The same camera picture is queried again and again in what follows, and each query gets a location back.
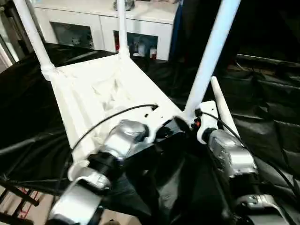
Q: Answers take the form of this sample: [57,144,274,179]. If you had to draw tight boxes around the white plastic table leg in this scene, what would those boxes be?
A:
[184,0,242,121]
[116,0,131,60]
[13,0,59,81]
[210,76,241,139]

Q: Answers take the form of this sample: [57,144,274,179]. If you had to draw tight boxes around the white plastic table top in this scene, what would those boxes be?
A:
[46,54,189,182]

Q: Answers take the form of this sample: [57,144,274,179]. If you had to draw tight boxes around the black mat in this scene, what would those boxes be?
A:
[0,42,300,225]

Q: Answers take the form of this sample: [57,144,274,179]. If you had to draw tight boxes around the dark grey bar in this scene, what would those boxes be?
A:
[236,53,300,67]

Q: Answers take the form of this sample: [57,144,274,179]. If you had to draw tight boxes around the white glass-door cabinet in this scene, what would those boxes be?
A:
[32,0,181,61]

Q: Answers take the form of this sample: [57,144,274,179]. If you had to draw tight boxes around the shiny silver ornament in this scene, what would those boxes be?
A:
[112,0,136,11]

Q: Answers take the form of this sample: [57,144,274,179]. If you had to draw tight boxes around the grey metal rack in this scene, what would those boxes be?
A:
[0,0,30,61]

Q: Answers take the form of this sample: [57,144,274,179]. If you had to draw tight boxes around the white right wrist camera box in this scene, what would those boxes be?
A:
[194,99,219,144]

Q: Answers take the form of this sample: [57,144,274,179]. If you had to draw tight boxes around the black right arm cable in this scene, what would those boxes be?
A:
[194,110,300,200]

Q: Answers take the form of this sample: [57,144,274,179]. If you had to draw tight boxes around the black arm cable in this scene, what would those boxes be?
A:
[55,104,159,189]
[194,110,300,200]

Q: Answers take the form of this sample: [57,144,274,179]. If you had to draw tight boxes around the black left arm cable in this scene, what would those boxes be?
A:
[55,104,159,189]

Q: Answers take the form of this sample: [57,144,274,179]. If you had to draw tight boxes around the black folding table frame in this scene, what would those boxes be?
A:
[0,131,71,225]

